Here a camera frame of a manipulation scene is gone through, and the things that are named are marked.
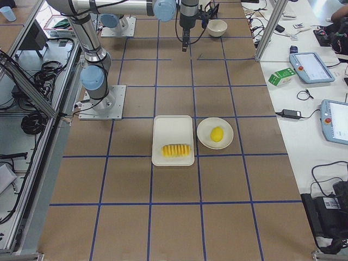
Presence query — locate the black phone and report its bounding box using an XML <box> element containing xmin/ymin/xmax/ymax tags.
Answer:
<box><xmin>275</xmin><ymin>24</ymin><xmax>285</xmax><ymax>33</ymax></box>

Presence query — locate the black power adapter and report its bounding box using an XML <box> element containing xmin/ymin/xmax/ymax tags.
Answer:
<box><xmin>282</xmin><ymin>109</ymin><xmax>302</xmax><ymax>120</ymax></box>

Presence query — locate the far blue teach pendant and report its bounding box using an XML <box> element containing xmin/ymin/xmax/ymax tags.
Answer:
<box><xmin>289</xmin><ymin>52</ymin><xmax>335</xmax><ymax>84</ymax></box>

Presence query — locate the blue teach pendant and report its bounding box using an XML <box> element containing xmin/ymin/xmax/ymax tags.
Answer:
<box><xmin>320</xmin><ymin>100</ymin><xmax>347</xmax><ymax>145</ymax></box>
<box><xmin>289</xmin><ymin>52</ymin><xmax>335</xmax><ymax>84</ymax></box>

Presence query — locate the aluminium frame post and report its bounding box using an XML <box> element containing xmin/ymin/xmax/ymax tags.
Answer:
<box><xmin>255</xmin><ymin>0</ymin><xmax>287</xmax><ymax>61</ymax></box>

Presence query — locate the green white carton box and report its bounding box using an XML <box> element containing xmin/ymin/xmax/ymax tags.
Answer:
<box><xmin>268</xmin><ymin>68</ymin><xmax>296</xmax><ymax>86</ymax></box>

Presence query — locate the white rectangular tray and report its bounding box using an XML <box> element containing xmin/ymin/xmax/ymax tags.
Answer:
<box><xmin>152</xmin><ymin>115</ymin><xmax>195</xmax><ymax>166</ymax></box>

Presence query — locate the yellow lemon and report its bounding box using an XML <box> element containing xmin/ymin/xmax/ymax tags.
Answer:
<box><xmin>210</xmin><ymin>126</ymin><xmax>224</xmax><ymax>142</ymax></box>

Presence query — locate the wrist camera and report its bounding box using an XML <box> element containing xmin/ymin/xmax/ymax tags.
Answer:
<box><xmin>199</xmin><ymin>2</ymin><xmax>219</xmax><ymax>29</ymax></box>

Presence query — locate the light blue cup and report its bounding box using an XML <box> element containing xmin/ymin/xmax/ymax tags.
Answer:
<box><xmin>0</xmin><ymin>6</ymin><xmax>16</xmax><ymax>22</ymax></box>

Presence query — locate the cream bowl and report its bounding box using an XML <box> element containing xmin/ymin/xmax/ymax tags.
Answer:
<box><xmin>207</xmin><ymin>20</ymin><xmax>228</xmax><ymax>38</ymax></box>

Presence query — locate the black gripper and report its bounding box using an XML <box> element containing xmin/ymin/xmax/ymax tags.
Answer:
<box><xmin>179</xmin><ymin>0</ymin><xmax>199</xmax><ymax>52</ymax></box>

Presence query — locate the cream round plate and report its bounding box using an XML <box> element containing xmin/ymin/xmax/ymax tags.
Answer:
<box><xmin>197</xmin><ymin>117</ymin><xmax>234</xmax><ymax>150</ymax></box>

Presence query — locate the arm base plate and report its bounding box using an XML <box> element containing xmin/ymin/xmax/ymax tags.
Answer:
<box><xmin>78</xmin><ymin>85</ymin><xmax>126</xmax><ymax>120</ymax></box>
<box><xmin>100</xmin><ymin>14</ymin><xmax>136</xmax><ymax>38</ymax></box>

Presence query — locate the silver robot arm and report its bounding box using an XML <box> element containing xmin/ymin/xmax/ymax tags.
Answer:
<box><xmin>100</xmin><ymin>14</ymin><xmax>129</xmax><ymax>32</ymax></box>
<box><xmin>48</xmin><ymin>1</ymin><xmax>206</xmax><ymax>120</ymax></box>

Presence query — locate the near blue teach pendant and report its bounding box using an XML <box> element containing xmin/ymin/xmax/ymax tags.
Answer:
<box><xmin>320</xmin><ymin>100</ymin><xmax>347</xmax><ymax>145</ymax></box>

